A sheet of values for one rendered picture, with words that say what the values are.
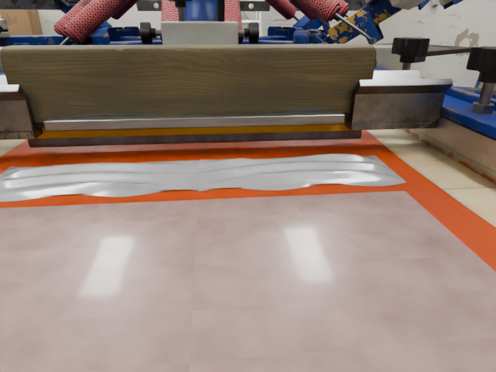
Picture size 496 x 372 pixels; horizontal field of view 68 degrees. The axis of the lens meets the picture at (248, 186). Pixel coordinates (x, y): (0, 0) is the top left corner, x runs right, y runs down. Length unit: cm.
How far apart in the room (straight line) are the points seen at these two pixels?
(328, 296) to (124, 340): 10
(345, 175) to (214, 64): 16
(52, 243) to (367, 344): 19
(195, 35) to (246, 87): 29
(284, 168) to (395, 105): 14
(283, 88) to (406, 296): 24
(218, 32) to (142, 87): 29
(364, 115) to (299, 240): 20
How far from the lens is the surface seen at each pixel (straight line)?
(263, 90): 38
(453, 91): 50
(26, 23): 446
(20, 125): 42
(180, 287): 21
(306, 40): 102
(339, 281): 21
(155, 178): 32
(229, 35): 65
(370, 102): 41
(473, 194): 35
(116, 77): 39
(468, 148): 41
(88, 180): 34
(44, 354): 19
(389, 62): 67
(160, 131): 40
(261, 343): 18
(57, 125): 40
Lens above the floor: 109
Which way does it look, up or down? 25 degrees down
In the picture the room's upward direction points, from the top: straight up
